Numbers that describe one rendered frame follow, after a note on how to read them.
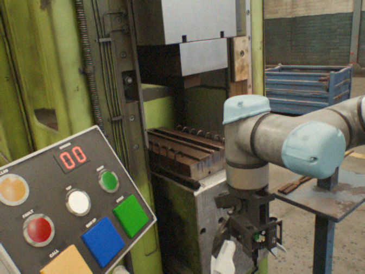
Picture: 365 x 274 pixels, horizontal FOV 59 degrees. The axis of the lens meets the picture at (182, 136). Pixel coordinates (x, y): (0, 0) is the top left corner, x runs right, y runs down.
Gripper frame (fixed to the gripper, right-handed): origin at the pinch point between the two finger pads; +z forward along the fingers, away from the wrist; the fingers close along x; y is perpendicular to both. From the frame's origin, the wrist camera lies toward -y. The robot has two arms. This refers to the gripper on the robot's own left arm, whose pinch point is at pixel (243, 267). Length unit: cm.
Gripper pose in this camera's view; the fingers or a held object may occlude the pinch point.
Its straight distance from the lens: 72.3
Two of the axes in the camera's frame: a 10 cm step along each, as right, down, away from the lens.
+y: 4.3, 2.5, -8.7
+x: 9.0, -2.1, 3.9
